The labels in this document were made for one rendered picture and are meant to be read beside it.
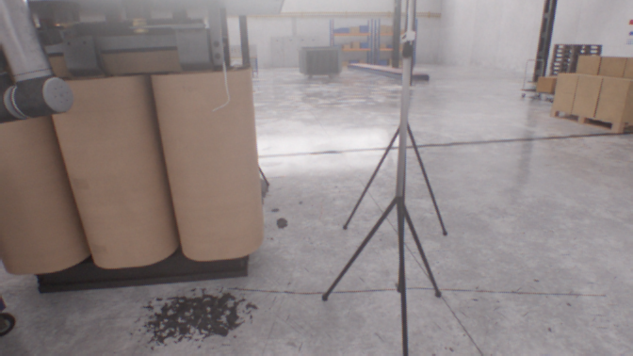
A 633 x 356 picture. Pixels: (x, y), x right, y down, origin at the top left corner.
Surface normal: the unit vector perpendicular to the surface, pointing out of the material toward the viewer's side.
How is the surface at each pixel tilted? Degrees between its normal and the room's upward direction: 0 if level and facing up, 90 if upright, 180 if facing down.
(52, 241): 90
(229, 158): 90
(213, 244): 90
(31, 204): 90
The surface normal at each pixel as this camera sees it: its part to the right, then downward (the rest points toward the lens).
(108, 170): 0.15, 0.32
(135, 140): 0.77, 0.19
